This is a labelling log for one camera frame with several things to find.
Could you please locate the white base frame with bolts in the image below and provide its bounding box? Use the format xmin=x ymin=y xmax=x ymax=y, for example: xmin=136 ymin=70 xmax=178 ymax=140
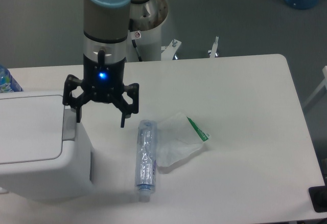
xmin=161 ymin=39 xmax=182 ymax=61

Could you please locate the white furniture leg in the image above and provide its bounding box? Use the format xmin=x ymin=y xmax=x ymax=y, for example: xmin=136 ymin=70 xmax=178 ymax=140
xmin=302 ymin=66 xmax=326 ymax=113

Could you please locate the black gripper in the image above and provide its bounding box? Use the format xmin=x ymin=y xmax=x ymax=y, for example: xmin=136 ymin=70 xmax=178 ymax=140
xmin=62 ymin=56 xmax=139 ymax=128

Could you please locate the silver levelling foot bolt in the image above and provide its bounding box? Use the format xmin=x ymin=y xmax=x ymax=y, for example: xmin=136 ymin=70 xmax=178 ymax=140
xmin=208 ymin=36 xmax=220 ymax=58

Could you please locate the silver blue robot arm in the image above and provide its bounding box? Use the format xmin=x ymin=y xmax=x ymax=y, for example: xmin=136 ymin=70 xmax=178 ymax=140
xmin=62 ymin=0 xmax=148 ymax=127

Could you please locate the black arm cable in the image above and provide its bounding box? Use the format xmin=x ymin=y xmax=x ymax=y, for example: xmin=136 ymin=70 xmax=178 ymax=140
xmin=129 ymin=18 xmax=143 ymax=62

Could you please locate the white push-lid trash can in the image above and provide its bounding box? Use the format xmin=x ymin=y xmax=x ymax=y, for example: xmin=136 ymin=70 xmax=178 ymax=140
xmin=1 ymin=90 xmax=94 ymax=200

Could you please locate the clear green-edged plastic bag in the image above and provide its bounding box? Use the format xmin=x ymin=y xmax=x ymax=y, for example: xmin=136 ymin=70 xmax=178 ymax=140
xmin=156 ymin=112 xmax=211 ymax=168

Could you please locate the blue labelled bottle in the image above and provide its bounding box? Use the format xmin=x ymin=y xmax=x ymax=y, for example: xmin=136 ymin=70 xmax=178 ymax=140
xmin=1 ymin=65 xmax=24 ymax=93

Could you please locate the crushed clear plastic bottle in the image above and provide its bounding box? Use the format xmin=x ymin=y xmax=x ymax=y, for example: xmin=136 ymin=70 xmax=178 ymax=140
xmin=135 ymin=120 xmax=158 ymax=203

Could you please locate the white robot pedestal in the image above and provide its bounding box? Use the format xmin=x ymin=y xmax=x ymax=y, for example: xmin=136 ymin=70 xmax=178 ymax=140
xmin=126 ymin=0 xmax=168 ymax=62

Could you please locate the black device at table edge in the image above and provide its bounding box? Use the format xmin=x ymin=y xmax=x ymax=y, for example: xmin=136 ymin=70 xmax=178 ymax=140
xmin=309 ymin=186 xmax=326 ymax=213

